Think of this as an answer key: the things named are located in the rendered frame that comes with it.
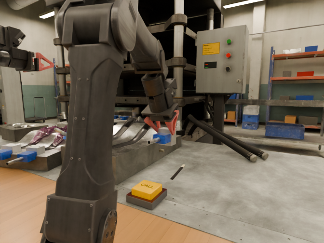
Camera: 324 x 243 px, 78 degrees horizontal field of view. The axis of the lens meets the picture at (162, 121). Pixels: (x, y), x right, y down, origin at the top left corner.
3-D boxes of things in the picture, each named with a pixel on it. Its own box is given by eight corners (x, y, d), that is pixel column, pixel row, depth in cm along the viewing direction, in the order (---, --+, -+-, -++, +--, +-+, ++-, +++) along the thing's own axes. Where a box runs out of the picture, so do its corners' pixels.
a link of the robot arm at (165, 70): (147, 78, 68) (141, 41, 61) (172, 78, 66) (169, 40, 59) (136, 94, 59) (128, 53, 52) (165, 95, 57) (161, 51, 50)
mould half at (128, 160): (116, 185, 62) (114, 142, 60) (61, 169, 74) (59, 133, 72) (181, 146, 105) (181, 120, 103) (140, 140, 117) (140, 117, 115)
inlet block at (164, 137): (156, 153, 57) (156, 134, 56) (141, 150, 59) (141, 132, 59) (176, 143, 68) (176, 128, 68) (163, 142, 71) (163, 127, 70)
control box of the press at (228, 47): (232, 254, 135) (245, 21, 113) (189, 238, 150) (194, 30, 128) (236, 234, 154) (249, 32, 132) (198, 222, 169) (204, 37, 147)
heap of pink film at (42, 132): (60, 146, 83) (59, 128, 82) (24, 144, 87) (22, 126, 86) (93, 133, 109) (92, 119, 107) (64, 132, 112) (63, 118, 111)
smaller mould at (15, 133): (15, 141, 114) (13, 129, 113) (2, 139, 121) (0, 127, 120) (49, 135, 131) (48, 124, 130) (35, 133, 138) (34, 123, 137)
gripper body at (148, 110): (151, 107, 67) (145, 87, 64) (179, 108, 63) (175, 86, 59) (141, 117, 63) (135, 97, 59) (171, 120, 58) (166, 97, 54)
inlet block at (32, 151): (14, 172, 64) (12, 156, 64) (1, 171, 65) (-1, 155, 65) (46, 159, 77) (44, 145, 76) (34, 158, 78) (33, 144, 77)
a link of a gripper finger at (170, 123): (164, 127, 71) (158, 103, 66) (183, 128, 67) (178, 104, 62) (155, 139, 66) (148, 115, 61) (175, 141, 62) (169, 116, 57)
